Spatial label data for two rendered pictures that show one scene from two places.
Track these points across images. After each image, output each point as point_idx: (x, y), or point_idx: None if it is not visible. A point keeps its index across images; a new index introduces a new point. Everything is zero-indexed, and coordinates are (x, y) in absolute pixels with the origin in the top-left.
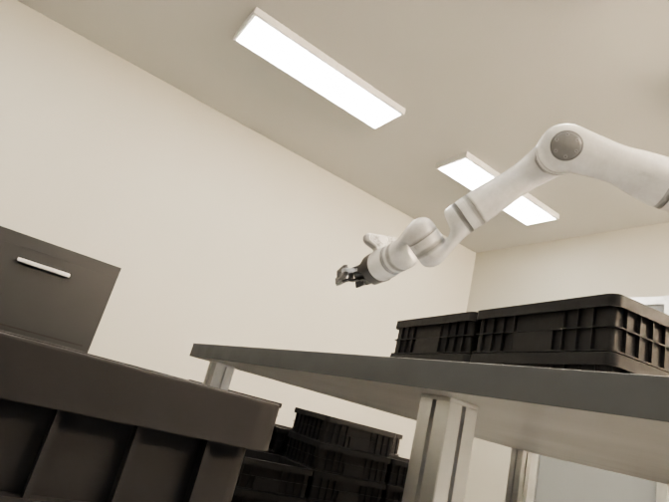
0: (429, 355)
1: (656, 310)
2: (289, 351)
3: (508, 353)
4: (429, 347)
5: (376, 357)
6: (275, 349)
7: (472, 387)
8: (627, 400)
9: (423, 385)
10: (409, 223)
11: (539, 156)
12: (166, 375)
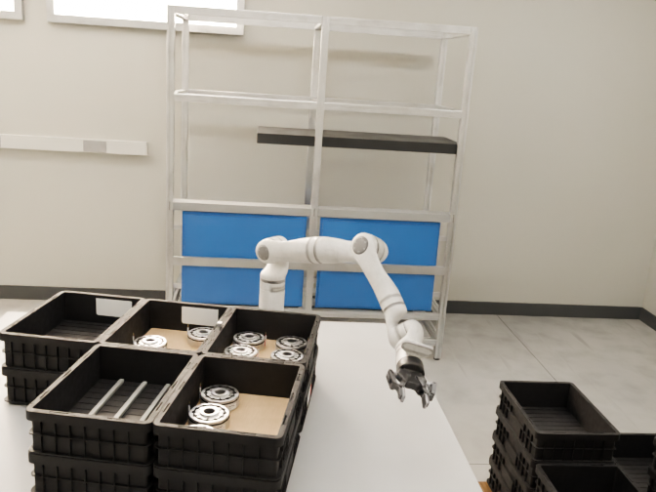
0: (295, 430)
1: (289, 311)
2: (462, 450)
3: (309, 379)
4: (293, 425)
5: (437, 401)
6: (468, 463)
7: None
8: None
9: None
10: (422, 328)
11: (381, 260)
12: (519, 404)
